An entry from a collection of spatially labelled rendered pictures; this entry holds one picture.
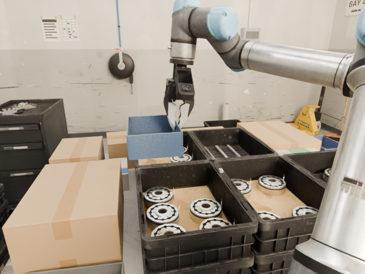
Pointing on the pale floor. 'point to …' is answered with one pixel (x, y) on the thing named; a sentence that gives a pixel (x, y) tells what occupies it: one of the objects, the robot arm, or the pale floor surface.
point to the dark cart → (28, 144)
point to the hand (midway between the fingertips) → (176, 127)
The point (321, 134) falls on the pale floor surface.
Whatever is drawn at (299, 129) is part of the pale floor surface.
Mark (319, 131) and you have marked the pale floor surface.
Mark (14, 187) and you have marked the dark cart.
